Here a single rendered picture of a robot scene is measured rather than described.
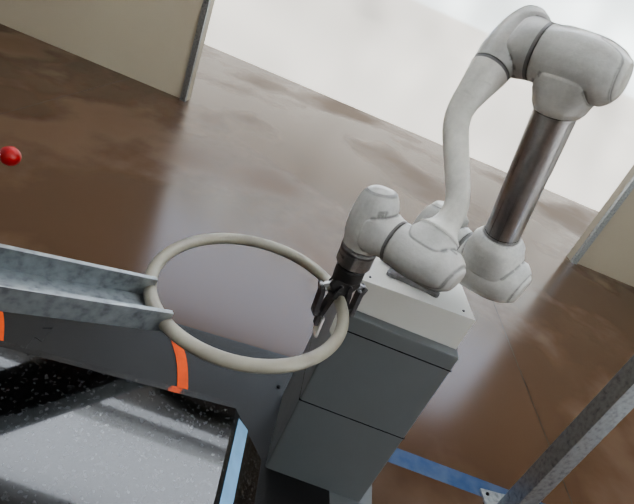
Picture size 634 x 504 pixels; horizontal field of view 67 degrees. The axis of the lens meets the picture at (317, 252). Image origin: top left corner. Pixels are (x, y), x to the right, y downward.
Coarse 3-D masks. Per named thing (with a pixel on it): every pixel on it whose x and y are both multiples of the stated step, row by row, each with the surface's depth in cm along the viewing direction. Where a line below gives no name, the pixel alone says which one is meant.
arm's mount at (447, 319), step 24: (384, 264) 164; (384, 288) 148; (408, 288) 153; (456, 288) 167; (384, 312) 152; (408, 312) 151; (432, 312) 150; (456, 312) 150; (432, 336) 154; (456, 336) 153
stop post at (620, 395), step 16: (624, 368) 173; (608, 384) 177; (624, 384) 171; (592, 400) 182; (608, 400) 175; (624, 400) 172; (592, 416) 180; (608, 416) 175; (624, 416) 175; (576, 432) 184; (592, 432) 180; (608, 432) 180; (560, 448) 189; (576, 448) 184; (592, 448) 184; (544, 464) 194; (560, 464) 188; (576, 464) 188; (528, 480) 200; (544, 480) 193; (560, 480) 193; (496, 496) 217; (512, 496) 205; (528, 496) 198; (544, 496) 198
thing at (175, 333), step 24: (192, 240) 123; (216, 240) 128; (240, 240) 131; (264, 240) 133; (312, 264) 131; (144, 288) 104; (168, 336) 96; (192, 336) 96; (336, 336) 109; (216, 360) 94; (240, 360) 94; (264, 360) 96; (288, 360) 98; (312, 360) 101
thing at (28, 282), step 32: (0, 256) 84; (32, 256) 87; (0, 288) 75; (32, 288) 79; (64, 288) 91; (96, 288) 97; (128, 288) 102; (96, 320) 89; (128, 320) 92; (160, 320) 97
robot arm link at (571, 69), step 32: (544, 32) 106; (576, 32) 103; (544, 64) 106; (576, 64) 102; (608, 64) 99; (544, 96) 109; (576, 96) 105; (608, 96) 102; (544, 128) 114; (512, 160) 125; (544, 160) 118; (512, 192) 126; (512, 224) 130; (480, 256) 138; (512, 256) 135; (480, 288) 142; (512, 288) 137
